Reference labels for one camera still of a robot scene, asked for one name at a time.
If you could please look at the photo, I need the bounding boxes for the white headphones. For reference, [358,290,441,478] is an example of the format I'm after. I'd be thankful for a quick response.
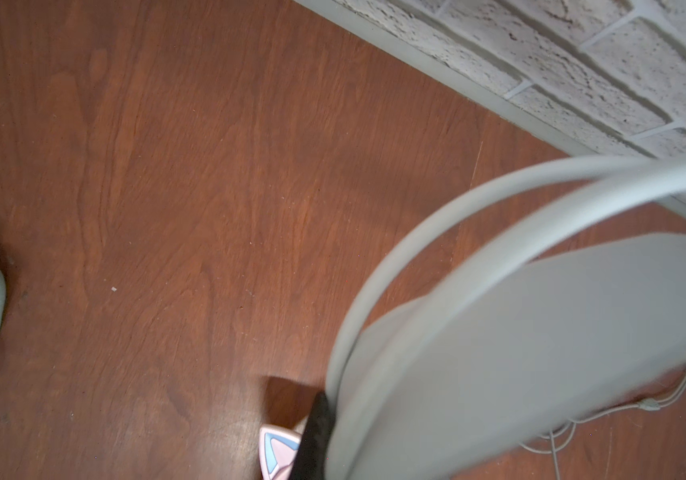
[322,156,686,479]

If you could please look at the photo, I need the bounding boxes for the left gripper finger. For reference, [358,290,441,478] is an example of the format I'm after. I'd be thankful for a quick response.
[289,391,334,480]

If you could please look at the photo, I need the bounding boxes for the pink blue cat-ear headphones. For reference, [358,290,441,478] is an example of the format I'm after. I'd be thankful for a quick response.
[259,424,301,480]

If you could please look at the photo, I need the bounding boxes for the white headphone cable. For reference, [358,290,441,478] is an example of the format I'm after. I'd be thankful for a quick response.
[519,359,686,480]

